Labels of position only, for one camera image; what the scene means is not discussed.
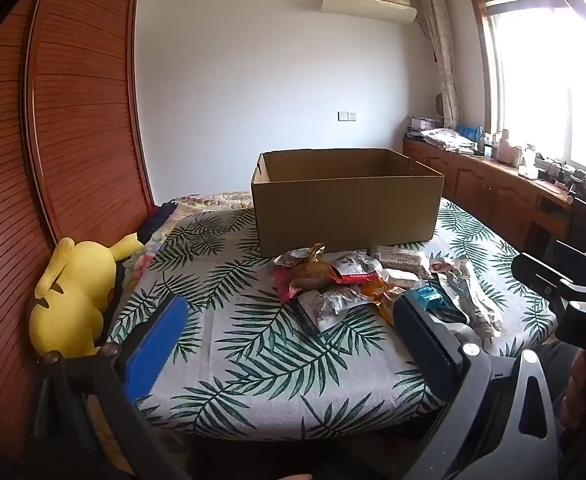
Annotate brown bar snack packet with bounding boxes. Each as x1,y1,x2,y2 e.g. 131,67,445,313
368,245,431,278

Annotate floral quilt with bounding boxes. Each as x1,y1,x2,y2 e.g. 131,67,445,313
123,190,254,281

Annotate pink container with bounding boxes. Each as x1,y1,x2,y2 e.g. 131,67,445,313
496,140,522,166

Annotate patterned folded cloth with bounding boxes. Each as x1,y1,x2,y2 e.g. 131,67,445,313
420,129,479,154

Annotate wooden cabinet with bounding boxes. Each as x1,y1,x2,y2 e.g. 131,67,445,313
403,137,586,261

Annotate cardboard box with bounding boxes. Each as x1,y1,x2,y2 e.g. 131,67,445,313
250,147,446,257

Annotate yellow plush toy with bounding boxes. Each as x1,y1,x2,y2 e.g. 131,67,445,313
28,232,144,362

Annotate wooden-framed window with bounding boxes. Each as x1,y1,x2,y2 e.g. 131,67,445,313
466,0,586,182

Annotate dark folded clothes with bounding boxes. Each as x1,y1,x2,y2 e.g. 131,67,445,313
135,201,179,244

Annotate patterned curtain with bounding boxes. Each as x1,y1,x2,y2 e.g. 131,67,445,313
417,0,462,131

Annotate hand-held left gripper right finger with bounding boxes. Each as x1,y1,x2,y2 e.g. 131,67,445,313
392,290,560,480

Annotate leaf-print bedsheet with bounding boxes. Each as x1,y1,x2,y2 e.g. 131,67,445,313
108,197,559,442

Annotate pile of snack packets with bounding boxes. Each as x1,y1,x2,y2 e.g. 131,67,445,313
273,242,505,341

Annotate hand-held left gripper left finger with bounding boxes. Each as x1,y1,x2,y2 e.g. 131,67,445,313
33,295,194,480

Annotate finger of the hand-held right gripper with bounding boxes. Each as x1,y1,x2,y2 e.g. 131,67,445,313
512,252,574,302
552,240,586,288

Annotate wooden louvered wardrobe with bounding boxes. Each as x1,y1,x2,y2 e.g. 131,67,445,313
0,0,157,480

